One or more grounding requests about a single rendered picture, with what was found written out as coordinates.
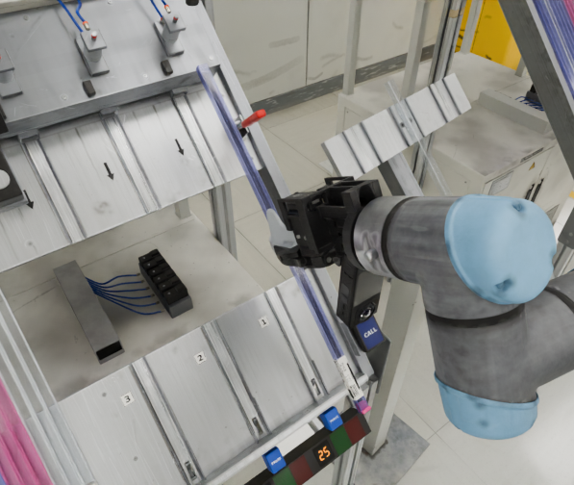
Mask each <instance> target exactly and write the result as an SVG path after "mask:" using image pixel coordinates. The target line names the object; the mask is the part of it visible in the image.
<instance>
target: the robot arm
mask: <svg viewBox="0 0 574 485"><path fill-rule="evenodd" d="M324 180H325V183H326V185H325V186H323V187H321V188H319V189H317V191H311V192H298V191H297V192H295V193H294V194H292V195H290V196H287V197H285V198H278V199H277V201H278V204H279V207H280V210H281V213H282V217H283V220H284V223H285V224H283V223H282V221H281V220H280V218H279V217H278V215H277V214H276V212H275V211H274V210H273V209H268V210H267V212H266V215H267V220H268V225H269V229H270V234H271V236H270V237H269V242H270V245H271V248H272V249H273V251H274V253H275V254H276V256H277V258H278V259H279V261H280V262H281V263H282V264H283V265H285V266H289V267H299V268H302V267H306V268H325V267H328V266H330V265H332V264H336V265H337V266H338V267H340V266H341V270H340V279H339V288H338V298H337V316H338V317H339V318H340V319H341V320H342V321H343V322H344V323H345V324H346V325H347V326H348V327H349V328H350V329H351V328H353V327H354V326H356V325H358V324H359V323H363V322H365V321H367V320H369V319H370V318H372V316H373V315H374V314H375V313H377V310H378V305H379V300H380V295H381V290H382V286H383V281H384V276H385V277H389V278H394V279H399V280H403V281H406V282H410V283H414V284H418V285H420V287H421V292H422V298H423V304H424V307H425V314H426V320H427V324H428V330H429V336H430V342H431V347H432V352H433V358H434V364H435V369H436V370H435V372H434V377H435V381H436V383H437V384H438V387H439V392H440V396H441V400H442V405H443V409H444V412H445V415H446V417H447V418H448V420H449V421H450V422H451V423H452V424H454V425H455V427H457V428H458V429H460V430H461V431H462V432H464V433H466V434H468V435H471V436H474V437H477V438H482V439H488V440H505V439H510V438H514V437H517V436H519V435H522V434H524V433H525V432H527V431H528V430H529V429H531V428H532V426H533V425H534V422H535V421H536V419H537V405H538V404H539V397H538V394H537V392H536V390H537V388H538V387H540V386H542V385H544V384H546V383H548V382H551V381H553V380H555V379H557V378H559V377H561V376H563V375H565V374H567V373H569V372H571V371H573V370H574V269H572V270H570V271H569V272H568V273H566V274H564V275H561V276H559V277H557V278H554V279H552V280H550V278H551V275H552V273H553V270H554V267H553V265H552V258H553V256H554V255H555V254H556V253H557V242H556V235H555V231H554V228H553V225H552V223H551V221H550V219H549V217H548V216H547V215H546V214H545V213H544V211H543V210H542V209H541V208H540V207H538V205H537V204H535V203H533V202H531V201H529V200H526V199H522V198H512V197H508V196H492V195H485V194H479V193H473V194H467V195H464V196H383V195H382V191H381V187H380V184H379V180H378V179H374V180H355V179H354V176H339V177H326V178H324ZM339 180H340V181H339ZM333 181H338V182H336V183H333ZM286 203H287V205H286Z"/></svg>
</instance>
